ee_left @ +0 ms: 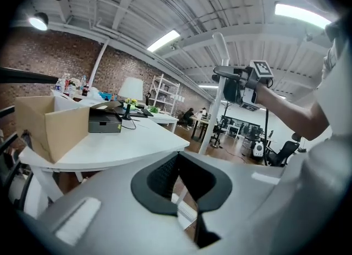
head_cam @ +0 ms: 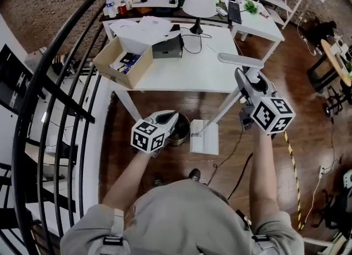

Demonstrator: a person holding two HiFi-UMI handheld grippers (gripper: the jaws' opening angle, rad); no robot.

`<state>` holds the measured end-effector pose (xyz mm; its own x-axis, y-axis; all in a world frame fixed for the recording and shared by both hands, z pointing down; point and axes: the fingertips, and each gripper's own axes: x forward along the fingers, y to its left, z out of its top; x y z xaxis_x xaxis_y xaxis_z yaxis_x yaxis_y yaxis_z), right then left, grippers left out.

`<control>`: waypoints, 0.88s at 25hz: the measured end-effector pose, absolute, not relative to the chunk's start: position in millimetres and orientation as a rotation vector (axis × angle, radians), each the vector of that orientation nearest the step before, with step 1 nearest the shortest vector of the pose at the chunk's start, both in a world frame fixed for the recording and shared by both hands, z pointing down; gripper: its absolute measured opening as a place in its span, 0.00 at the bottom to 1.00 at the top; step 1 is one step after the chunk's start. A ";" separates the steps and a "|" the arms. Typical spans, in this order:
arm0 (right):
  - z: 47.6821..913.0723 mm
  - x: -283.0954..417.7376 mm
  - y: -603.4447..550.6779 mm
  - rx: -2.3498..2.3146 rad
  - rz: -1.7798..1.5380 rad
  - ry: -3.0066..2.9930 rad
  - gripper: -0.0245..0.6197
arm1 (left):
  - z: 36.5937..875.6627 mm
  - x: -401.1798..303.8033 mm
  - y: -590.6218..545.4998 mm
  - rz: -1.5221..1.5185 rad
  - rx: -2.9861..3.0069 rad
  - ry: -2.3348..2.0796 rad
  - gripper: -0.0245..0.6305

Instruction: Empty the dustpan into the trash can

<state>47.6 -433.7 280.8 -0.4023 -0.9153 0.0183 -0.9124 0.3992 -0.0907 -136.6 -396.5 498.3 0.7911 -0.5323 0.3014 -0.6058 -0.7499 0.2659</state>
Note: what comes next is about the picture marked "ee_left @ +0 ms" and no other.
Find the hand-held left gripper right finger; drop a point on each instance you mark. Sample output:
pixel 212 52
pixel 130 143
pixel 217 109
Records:
pixel 261 207

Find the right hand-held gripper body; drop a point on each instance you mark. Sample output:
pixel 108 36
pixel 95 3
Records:
pixel 247 89

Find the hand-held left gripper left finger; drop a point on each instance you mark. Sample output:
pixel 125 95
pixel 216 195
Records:
pixel 110 221

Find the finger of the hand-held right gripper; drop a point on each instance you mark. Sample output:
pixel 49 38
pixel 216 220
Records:
pixel 215 78
pixel 232 70

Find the person's right forearm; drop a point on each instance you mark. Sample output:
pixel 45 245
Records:
pixel 288 116

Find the black coat rack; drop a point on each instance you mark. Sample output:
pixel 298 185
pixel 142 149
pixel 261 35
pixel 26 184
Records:
pixel 226 108

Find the round wooden table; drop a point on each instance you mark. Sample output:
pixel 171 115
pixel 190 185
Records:
pixel 202 122

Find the white metal shelf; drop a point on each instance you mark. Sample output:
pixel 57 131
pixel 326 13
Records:
pixel 165 91

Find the black tripod stand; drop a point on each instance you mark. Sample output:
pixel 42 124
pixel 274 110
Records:
pixel 266 138

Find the white round robot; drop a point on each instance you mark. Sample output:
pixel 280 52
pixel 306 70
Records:
pixel 258 149

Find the black mesh chair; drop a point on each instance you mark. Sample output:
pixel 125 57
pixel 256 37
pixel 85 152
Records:
pixel 284 152

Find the ceiling tube light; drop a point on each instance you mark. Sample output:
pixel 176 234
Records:
pixel 163 40
pixel 302 15

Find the narrow white desk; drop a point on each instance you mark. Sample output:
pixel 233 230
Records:
pixel 165 117

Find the small green plant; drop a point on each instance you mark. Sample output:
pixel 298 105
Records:
pixel 154 109

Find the wide white desk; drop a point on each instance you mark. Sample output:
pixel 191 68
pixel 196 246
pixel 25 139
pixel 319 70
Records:
pixel 123 144

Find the black tablet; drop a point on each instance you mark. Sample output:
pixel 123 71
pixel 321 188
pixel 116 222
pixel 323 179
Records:
pixel 144 112

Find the white table lamp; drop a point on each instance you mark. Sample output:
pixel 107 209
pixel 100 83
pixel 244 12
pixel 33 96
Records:
pixel 131 87

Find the yellow flower pot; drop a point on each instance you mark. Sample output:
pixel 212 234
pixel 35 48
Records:
pixel 130 102

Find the person's grey top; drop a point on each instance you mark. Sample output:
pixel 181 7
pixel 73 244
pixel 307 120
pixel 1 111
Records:
pixel 338 97

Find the dark grey flat box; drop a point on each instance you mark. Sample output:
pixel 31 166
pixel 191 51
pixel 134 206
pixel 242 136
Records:
pixel 104 123

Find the open cardboard box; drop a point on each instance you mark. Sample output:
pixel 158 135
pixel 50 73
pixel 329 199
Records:
pixel 55 127

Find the cluster of drink bottles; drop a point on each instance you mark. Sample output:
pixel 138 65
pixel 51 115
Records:
pixel 71 83

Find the black pendant lamp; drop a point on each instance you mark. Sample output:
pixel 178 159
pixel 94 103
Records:
pixel 38 21

